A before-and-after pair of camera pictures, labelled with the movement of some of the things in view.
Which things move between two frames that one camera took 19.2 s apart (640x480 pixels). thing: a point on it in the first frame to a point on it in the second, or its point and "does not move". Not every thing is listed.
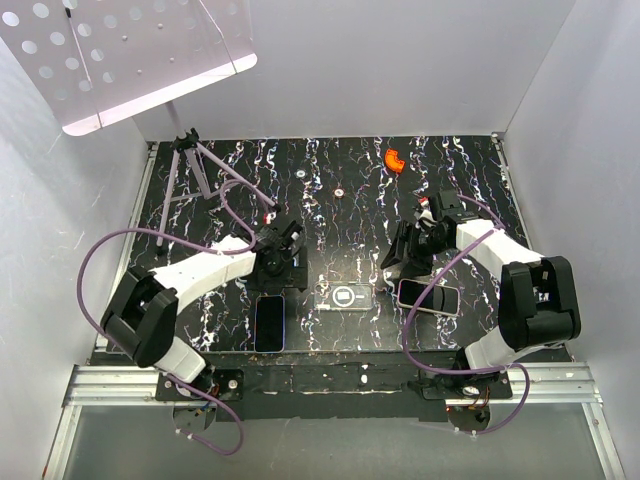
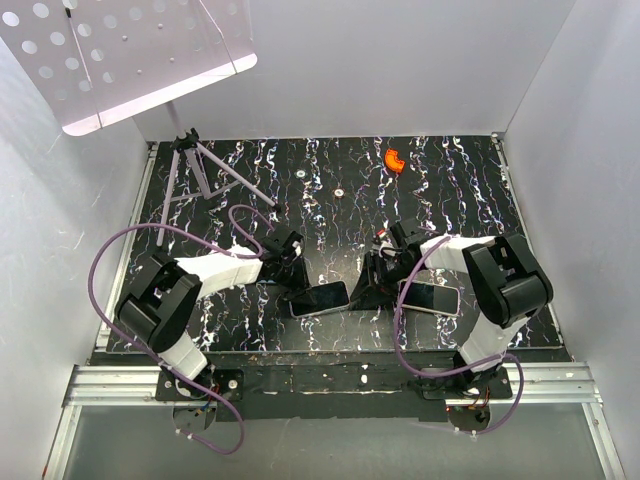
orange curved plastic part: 392,160 does not move
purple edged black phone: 269,324 to 321,298
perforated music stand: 97,62 does not move
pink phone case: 440,299 does not move
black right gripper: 417,266 to 381,294
